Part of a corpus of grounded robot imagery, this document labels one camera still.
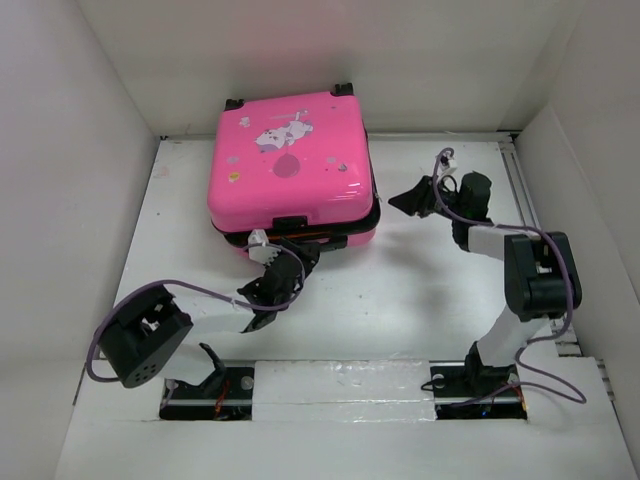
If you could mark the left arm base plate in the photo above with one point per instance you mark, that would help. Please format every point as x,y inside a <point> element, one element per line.
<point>231,401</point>

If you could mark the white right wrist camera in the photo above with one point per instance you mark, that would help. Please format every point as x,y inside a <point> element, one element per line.
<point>447,162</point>

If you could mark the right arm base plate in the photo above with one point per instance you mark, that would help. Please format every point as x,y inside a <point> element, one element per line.
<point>461,395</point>

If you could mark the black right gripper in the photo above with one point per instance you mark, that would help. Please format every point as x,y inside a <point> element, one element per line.
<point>416,199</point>

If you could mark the pink suitcase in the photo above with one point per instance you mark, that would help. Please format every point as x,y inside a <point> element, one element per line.
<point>291,164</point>

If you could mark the orange cloth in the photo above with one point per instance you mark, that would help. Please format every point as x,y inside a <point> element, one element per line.
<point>310,235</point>

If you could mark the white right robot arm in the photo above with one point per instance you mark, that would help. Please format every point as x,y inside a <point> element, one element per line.
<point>540,279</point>

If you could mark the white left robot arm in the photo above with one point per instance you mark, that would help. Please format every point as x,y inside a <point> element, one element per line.
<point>141,333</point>

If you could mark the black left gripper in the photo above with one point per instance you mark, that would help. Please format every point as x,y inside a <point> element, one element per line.
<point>308,250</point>

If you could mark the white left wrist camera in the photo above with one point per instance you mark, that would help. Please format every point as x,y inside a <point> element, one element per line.
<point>259,250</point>

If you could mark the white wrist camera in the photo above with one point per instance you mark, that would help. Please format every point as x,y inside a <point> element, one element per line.
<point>259,250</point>
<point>447,162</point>

